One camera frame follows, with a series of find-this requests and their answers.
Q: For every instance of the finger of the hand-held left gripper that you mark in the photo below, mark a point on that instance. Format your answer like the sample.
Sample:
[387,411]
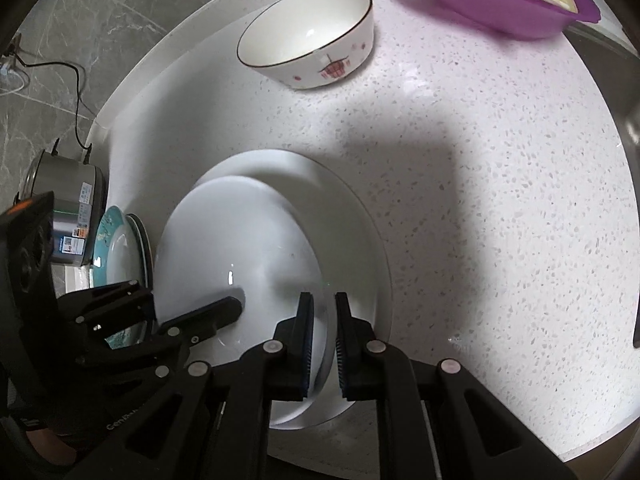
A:
[200,320]
[115,301]

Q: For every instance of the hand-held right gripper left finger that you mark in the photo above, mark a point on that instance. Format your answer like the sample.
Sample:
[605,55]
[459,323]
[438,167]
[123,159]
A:
[306,345]

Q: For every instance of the person's left forearm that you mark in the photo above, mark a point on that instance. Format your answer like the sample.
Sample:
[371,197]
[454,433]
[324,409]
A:
[47,450]

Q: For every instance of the teal floral deep plate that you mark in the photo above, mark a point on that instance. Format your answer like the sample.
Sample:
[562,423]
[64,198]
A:
[106,235]

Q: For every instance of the stainless steel sink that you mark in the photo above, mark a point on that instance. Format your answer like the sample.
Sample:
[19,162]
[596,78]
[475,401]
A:
[630,110]

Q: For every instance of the large white bowl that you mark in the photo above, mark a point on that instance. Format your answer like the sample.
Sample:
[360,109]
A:
[350,240]

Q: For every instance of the wall socket panel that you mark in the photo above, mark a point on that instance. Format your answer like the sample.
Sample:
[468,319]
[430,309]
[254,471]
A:
[10,55]

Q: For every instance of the stainless steel rice cooker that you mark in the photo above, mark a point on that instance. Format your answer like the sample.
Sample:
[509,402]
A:
[65,195]

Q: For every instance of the grey rimmed white plate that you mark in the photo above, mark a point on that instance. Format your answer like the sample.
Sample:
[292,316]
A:
[144,245]

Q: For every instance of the floral white bowl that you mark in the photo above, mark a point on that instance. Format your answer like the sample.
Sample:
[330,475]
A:
[305,35]

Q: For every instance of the purple plastic basin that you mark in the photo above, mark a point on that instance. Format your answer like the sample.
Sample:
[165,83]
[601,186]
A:
[500,5]

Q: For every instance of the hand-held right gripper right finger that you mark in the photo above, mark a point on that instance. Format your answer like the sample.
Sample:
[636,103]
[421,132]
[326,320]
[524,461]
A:
[342,345]

